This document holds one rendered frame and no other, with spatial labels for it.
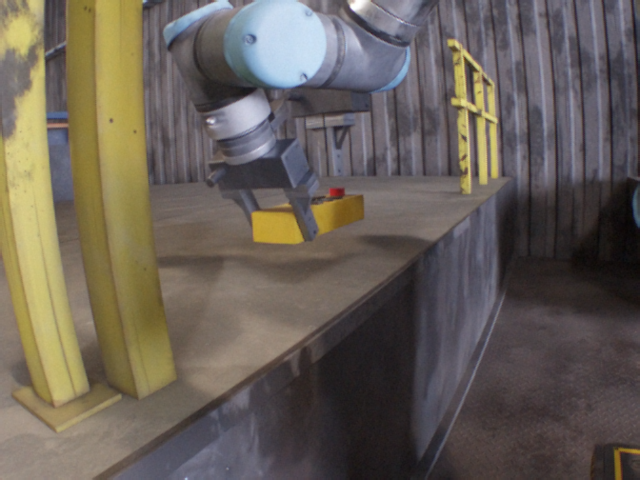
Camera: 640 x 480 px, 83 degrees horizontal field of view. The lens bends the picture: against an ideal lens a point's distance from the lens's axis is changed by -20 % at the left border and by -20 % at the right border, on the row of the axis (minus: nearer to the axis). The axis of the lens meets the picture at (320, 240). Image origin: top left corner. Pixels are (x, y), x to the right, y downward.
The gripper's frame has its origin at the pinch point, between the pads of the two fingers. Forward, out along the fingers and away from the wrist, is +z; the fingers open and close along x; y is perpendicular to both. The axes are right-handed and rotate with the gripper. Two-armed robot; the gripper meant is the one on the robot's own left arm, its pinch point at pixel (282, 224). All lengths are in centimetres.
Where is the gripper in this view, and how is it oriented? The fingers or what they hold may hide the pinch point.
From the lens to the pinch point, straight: 67.5
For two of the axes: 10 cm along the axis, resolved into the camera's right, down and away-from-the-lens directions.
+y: -3.9, 6.6, -6.4
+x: 8.7, 0.5, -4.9
